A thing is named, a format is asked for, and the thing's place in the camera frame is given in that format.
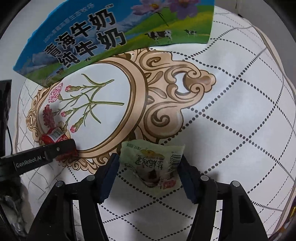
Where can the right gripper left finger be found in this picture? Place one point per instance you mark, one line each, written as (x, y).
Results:
(55, 218)

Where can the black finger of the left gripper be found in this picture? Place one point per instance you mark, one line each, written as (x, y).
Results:
(34, 158)

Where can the small red snack packet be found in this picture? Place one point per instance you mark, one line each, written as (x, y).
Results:
(54, 136)

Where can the green snack packet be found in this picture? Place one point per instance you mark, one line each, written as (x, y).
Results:
(153, 164)

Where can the white floral quilt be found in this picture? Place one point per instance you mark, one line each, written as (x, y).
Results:
(228, 102)

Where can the cardboard milk box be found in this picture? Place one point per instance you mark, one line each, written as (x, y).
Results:
(78, 33)

